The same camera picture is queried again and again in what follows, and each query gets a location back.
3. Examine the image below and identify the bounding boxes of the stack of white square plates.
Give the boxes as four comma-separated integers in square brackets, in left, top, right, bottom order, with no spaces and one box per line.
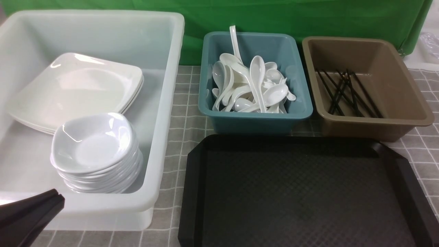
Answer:
[11,75,144,136]

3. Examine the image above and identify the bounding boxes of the brown plastic bin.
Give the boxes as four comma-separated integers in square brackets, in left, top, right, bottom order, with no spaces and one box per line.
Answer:
[302,36,434,142]

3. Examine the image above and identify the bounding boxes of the large white plastic bin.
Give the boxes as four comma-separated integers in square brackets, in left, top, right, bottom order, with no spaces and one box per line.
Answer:
[1,10,185,231]

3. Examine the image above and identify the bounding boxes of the green backdrop cloth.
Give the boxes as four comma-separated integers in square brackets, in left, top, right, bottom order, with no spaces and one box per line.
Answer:
[1,0,432,65]

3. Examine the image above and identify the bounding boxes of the upright white spoon in bin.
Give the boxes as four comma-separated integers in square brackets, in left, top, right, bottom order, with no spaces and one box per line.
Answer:
[229,25,243,64]

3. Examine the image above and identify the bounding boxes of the black serving tray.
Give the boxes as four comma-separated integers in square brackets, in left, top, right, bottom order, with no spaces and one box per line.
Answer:
[178,134,439,247]

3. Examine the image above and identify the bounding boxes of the white soup spoon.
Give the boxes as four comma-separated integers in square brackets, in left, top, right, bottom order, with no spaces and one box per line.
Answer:
[249,55,267,113]

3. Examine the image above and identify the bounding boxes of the grey checked tablecloth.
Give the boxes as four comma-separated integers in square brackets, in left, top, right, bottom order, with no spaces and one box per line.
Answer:
[1,66,438,247]

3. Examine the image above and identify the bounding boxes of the large white square plate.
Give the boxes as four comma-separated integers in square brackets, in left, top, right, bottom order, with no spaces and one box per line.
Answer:
[6,52,144,134]

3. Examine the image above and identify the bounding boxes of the stack of white bowls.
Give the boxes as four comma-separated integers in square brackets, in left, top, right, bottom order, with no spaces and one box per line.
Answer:
[50,113,144,194]

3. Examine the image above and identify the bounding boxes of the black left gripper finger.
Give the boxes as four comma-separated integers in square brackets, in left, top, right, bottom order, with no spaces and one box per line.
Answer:
[0,189,65,247]

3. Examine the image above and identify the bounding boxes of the teal plastic bin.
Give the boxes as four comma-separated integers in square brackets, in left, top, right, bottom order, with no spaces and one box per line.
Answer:
[199,32,313,136]

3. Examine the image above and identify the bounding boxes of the pile of white soup spoons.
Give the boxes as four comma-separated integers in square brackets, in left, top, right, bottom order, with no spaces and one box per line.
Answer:
[211,53,297,114]

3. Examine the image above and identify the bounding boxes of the black chopsticks in brown bin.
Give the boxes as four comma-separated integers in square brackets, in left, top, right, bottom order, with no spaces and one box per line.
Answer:
[315,69,384,119]

